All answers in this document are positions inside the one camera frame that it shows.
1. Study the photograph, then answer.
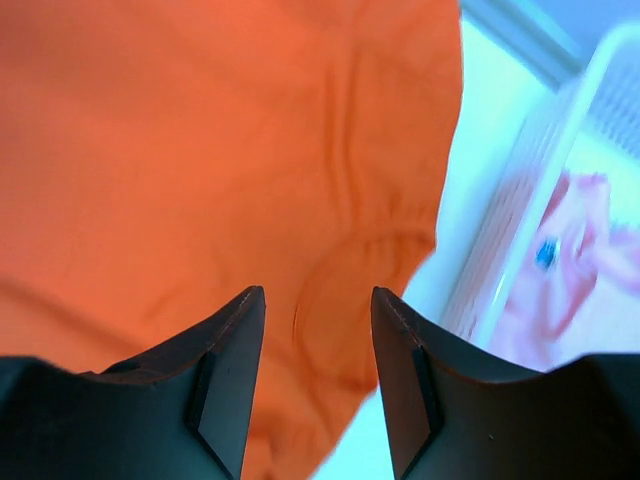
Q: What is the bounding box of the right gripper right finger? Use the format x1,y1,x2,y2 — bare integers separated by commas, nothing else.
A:
371,287,639,480

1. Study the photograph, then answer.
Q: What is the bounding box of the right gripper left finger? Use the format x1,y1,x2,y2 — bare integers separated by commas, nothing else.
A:
1,286,265,479

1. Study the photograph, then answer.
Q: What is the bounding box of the orange t-shirt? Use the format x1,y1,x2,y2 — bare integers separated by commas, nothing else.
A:
1,1,462,479

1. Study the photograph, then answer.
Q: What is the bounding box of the pink t-shirt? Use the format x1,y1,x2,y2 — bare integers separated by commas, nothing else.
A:
489,173,639,371

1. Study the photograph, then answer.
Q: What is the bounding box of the white plastic basket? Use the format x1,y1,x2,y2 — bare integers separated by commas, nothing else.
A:
440,23,639,352

